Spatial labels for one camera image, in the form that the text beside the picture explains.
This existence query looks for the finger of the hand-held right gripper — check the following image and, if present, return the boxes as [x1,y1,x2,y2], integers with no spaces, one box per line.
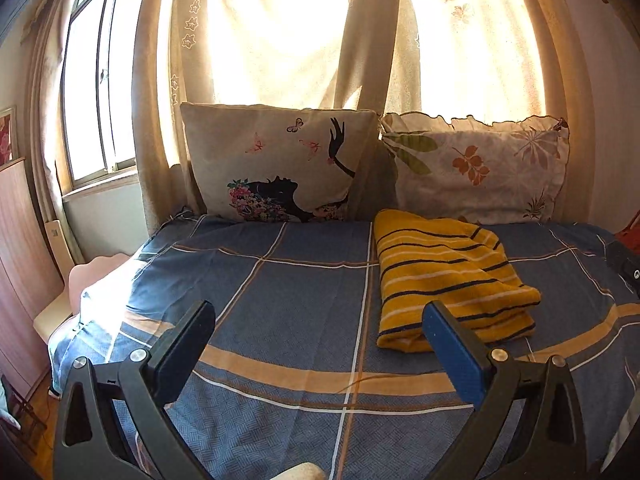
[606,242,640,297]

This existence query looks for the framed floral picture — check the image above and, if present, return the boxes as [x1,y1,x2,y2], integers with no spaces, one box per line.
[0,105,18,166]

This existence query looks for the beige curtain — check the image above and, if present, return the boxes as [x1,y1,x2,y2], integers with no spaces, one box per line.
[30,0,601,241]

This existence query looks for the yellow striped knit sweater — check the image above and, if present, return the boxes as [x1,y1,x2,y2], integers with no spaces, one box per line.
[374,209,543,354]

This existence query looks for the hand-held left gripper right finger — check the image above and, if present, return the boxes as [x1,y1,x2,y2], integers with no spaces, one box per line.
[421,300,587,480]

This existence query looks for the leaf print ruffled pillow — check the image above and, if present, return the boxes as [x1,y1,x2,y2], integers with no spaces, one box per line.
[379,111,571,226]

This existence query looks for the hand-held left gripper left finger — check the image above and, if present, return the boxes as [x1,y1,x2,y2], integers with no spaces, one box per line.
[52,300,217,480]

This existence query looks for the window with metal frame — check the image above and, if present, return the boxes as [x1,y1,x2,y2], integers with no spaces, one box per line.
[60,0,173,197]

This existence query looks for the red cloth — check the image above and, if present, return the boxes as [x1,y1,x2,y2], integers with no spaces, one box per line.
[614,210,640,247]

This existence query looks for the wooden wardrobe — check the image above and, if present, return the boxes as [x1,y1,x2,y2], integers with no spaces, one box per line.
[0,157,66,402]

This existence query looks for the silhouette and butterfly print pillow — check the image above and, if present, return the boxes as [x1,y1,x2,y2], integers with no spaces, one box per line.
[179,102,379,224]

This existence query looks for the dark folding stool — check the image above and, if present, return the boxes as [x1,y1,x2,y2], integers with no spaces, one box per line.
[0,374,49,457]

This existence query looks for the blue plaid bedsheet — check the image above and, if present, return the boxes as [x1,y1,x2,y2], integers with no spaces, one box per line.
[50,212,640,480]

